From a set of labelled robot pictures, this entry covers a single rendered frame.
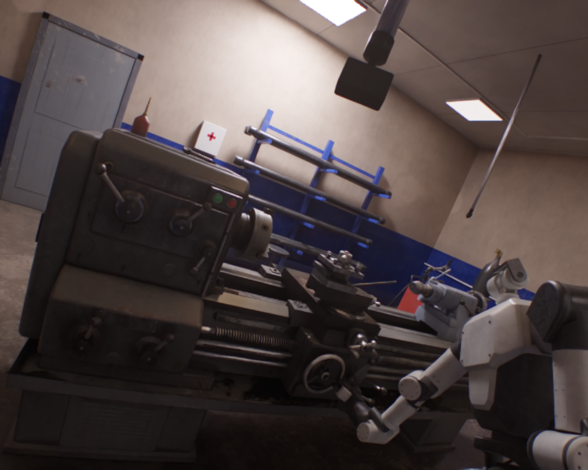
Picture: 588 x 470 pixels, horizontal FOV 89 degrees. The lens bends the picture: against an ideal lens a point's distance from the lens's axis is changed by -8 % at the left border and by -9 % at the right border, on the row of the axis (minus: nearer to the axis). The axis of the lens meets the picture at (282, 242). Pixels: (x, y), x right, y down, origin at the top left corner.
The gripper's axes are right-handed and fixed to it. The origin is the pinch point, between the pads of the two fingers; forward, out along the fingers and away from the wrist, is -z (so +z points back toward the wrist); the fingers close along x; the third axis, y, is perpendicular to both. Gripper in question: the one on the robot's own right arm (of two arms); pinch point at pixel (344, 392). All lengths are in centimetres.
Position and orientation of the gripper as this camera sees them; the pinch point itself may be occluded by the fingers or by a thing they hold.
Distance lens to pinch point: 155.0
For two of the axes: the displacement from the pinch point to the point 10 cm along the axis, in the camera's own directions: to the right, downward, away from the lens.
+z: 3.4, 3.0, -8.9
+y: 6.8, 5.8, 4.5
